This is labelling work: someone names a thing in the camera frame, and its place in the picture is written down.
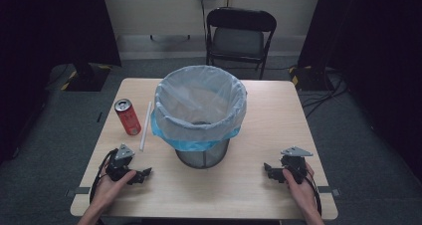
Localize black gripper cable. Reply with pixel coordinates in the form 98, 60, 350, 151
89, 147, 119, 225
292, 166, 323, 217

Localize person's right hand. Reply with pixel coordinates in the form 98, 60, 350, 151
282, 161, 321, 217

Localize person's left hand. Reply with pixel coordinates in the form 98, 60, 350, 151
89, 160, 137, 213

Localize black floor cables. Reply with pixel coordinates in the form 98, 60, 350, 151
299, 69, 350, 119

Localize black stand base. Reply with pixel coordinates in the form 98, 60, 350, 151
288, 65, 330, 93
60, 62, 112, 93

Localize metal mesh trash bin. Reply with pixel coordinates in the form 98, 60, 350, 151
174, 119, 231, 170

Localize black folding chair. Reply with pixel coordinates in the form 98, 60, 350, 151
205, 6, 278, 81

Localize translucent blue trash bag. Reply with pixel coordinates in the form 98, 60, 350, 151
150, 64, 249, 152

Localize black wall socket cable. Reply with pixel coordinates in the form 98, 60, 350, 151
198, 0, 209, 45

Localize red drink can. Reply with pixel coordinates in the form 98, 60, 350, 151
113, 98, 142, 136

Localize grey tape strip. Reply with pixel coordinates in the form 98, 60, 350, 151
64, 186, 92, 198
316, 185, 341, 198

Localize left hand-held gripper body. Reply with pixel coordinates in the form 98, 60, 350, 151
105, 143, 137, 183

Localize black curtain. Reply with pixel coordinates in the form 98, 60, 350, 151
297, 0, 422, 183
0, 0, 122, 164

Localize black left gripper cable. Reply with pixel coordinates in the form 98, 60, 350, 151
89, 147, 119, 225

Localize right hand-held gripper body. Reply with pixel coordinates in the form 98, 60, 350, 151
279, 146, 315, 185

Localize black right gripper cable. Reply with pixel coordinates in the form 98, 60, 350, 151
292, 166, 323, 217

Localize white straw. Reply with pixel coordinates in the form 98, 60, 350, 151
138, 101, 153, 152

